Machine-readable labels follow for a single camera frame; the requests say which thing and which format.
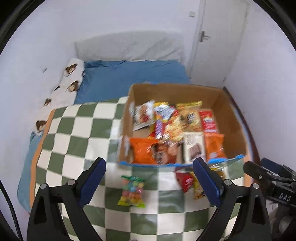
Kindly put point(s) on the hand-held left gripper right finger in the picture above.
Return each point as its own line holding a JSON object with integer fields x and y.
{"x": 208, "y": 183}

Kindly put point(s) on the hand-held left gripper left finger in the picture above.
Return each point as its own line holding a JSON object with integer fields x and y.
{"x": 92, "y": 183}

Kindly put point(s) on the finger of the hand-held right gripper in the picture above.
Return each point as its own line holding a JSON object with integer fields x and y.
{"x": 256, "y": 172}
{"x": 275, "y": 165}

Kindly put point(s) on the yellow panda snack packet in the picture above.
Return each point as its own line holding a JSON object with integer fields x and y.
{"x": 198, "y": 188}

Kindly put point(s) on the small red snack packet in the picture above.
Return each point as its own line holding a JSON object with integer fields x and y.
{"x": 185, "y": 182}

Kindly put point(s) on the orange snack packet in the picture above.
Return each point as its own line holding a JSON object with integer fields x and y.
{"x": 214, "y": 146}
{"x": 141, "y": 150}

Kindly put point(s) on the colourful candy ball bag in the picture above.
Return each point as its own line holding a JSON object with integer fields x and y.
{"x": 131, "y": 190}

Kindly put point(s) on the white chocolate biscuit packet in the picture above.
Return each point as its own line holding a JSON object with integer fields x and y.
{"x": 193, "y": 146}

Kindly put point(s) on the brown snack packet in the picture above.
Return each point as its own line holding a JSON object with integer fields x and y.
{"x": 165, "y": 154}

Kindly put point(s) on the yellow chips packet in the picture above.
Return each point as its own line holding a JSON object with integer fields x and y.
{"x": 190, "y": 118}

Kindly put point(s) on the cardboard box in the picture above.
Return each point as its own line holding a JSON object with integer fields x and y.
{"x": 226, "y": 111}

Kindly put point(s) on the yellow white snack packet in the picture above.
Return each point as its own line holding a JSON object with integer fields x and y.
{"x": 164, "y": 111}

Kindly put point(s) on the clear nut snack packet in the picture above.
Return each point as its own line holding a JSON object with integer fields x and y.
{"x": 143, "y": 114}

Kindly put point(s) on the green white checkered mat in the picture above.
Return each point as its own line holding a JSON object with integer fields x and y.
{"x": 69, "y": 143}

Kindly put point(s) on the white bear print pillow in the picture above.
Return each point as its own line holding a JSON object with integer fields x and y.
{"x": 62, "y": 92}

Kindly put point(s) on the blue bed sheet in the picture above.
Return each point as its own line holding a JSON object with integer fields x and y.
{"x": 129, "y": 74}

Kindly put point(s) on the white door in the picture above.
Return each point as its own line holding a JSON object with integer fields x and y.
{"x": 219, "y": 46}

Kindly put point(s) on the white padded headboard cushion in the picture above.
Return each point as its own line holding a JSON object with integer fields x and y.
{"x": 129, "y": 46}

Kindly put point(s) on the white wall socket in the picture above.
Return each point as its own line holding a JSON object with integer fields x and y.
{"x": 43, "y": 68}

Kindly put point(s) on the white light switch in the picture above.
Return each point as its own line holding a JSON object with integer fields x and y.
{"x": 192, "y": 14}

